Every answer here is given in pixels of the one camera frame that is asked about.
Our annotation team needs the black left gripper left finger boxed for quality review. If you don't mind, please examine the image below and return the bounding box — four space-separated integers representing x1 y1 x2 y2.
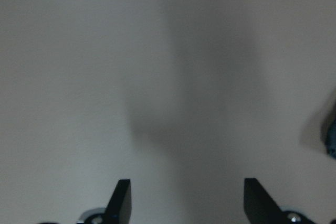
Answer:
102 179 131 224

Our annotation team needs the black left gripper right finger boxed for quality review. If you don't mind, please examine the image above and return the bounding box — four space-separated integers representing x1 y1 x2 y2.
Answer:
244 178 286 224

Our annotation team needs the black t-shirt with logo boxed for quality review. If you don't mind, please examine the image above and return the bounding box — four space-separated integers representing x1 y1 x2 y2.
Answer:
321 103 335 159

